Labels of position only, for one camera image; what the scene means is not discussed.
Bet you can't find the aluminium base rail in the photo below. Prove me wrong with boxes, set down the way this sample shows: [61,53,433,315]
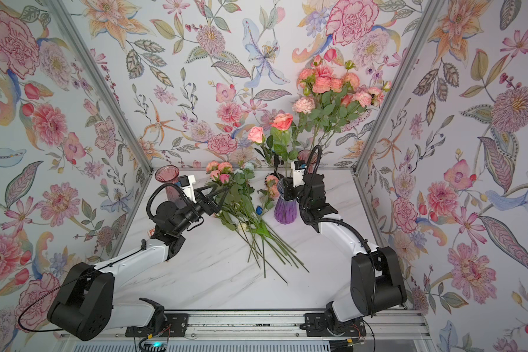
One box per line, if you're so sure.
[54,308,436,351]

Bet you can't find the pink rose spray stem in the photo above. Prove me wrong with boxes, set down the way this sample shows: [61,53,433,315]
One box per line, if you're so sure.
[258,174,280,211]

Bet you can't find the large pink rose stem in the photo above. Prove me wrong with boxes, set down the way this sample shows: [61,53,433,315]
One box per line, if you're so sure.
[248,126,280,173]

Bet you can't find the coral pink rose stem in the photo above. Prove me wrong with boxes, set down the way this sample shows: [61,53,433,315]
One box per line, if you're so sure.
[271,113,299,177]

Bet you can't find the pink flower bouquet green stems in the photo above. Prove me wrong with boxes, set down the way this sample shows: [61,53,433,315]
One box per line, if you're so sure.
[206,161,306,275]

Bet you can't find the red glass vase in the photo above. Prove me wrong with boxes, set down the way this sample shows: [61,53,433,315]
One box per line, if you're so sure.
[296,150,318,174]

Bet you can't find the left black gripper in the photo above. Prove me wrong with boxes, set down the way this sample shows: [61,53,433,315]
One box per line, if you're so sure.
[172,187,226,236]

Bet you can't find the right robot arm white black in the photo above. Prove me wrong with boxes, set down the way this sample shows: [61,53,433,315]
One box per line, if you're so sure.
[282,172,407,332]

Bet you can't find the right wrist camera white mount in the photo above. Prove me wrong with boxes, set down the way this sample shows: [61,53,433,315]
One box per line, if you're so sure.
[291,159,307,188]

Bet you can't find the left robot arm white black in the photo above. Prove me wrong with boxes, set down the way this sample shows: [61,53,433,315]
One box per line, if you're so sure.
[47,183,229,341]

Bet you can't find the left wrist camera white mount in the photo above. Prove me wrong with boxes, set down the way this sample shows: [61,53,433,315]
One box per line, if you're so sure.
[177,175,197,202]

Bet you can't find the pale pink carnation stem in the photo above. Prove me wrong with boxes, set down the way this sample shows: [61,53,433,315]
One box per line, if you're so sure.
[290,96,318,150]

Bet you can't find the smoky pink glass vase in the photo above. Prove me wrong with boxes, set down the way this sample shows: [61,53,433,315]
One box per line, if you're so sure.
[155,165,188,208]

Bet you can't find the pink rose cluster stem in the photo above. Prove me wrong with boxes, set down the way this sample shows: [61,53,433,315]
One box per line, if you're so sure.
[296,54,348,153]

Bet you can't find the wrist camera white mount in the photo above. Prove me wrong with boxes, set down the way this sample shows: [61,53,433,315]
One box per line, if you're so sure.
[291,159,307,188]
[177,175,197,202]

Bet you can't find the purple blue glass vase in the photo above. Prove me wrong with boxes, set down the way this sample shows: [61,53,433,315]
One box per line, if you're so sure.
[274,177,299,224]

